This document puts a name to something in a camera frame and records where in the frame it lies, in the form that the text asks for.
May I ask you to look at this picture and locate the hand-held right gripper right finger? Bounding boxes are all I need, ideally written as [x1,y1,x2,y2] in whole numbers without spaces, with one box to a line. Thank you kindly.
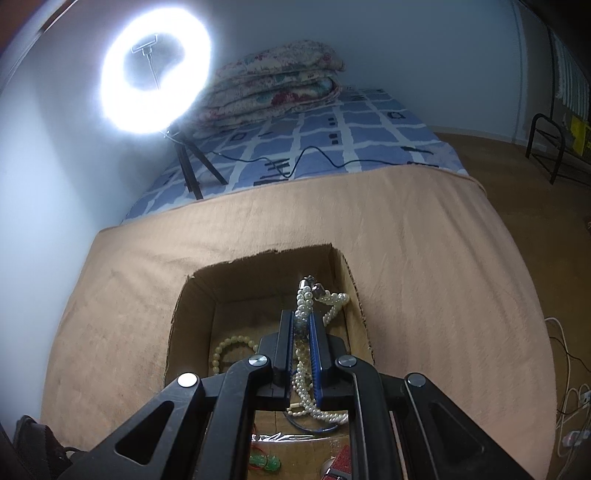
[308,316,536,480]

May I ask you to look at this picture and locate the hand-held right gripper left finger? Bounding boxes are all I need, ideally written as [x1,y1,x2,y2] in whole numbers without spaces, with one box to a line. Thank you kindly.
[55,310,296,480]

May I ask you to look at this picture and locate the long pearl necklace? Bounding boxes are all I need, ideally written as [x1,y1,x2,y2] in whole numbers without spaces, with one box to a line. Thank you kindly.
[288,275,351,424]

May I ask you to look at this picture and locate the dark bangle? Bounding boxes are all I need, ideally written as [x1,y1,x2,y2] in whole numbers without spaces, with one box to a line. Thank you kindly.
[285,408,341,435]

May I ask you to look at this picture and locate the cream bead bracelet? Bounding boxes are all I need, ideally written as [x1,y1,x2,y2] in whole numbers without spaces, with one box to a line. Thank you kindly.
[212,336,259,373]

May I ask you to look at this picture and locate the cardboard box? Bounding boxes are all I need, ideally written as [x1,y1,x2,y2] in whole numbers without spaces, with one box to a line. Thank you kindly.
[164,244,376,480]

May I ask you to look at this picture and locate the tan blanket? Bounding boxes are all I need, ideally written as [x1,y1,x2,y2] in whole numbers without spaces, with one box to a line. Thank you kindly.
[41,166,567,480]

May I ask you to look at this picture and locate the black light tripod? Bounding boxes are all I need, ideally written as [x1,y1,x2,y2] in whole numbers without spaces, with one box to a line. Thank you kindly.
[161,124,228,200]

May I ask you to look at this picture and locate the blue checked bedsheet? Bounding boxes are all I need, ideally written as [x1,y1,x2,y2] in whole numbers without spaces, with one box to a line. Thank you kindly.
[121,84,470,226]

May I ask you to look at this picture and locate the folded floral quilt stack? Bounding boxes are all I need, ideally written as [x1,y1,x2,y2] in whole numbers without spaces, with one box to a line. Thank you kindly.
[187,40,346,136]

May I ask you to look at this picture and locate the white power strip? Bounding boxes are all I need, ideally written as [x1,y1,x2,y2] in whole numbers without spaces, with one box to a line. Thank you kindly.
[560,429,591,449]

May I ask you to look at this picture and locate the black clothes rack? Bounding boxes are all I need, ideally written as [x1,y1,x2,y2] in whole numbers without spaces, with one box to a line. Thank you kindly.
[526,113,591,186]

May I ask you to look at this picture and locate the yellow box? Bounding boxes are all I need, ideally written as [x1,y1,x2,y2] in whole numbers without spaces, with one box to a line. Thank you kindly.
[570,115,591,156]

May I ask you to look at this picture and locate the striped hanging cloth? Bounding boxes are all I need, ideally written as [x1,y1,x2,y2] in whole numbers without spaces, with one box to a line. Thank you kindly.
[551,28,591,114]

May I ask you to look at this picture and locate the green bead bracelet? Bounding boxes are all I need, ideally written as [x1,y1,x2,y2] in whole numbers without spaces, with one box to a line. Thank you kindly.
[249,453,283,473]

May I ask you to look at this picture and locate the black power cable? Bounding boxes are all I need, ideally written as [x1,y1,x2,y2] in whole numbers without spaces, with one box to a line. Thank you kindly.
[217,146,440,179]

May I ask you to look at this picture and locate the white floor cable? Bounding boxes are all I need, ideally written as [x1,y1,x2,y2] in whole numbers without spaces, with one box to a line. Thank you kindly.
[545,316,591,431]

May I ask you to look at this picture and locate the ring light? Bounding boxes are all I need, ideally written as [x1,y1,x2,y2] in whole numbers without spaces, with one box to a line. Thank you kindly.
[99,4,213,136]

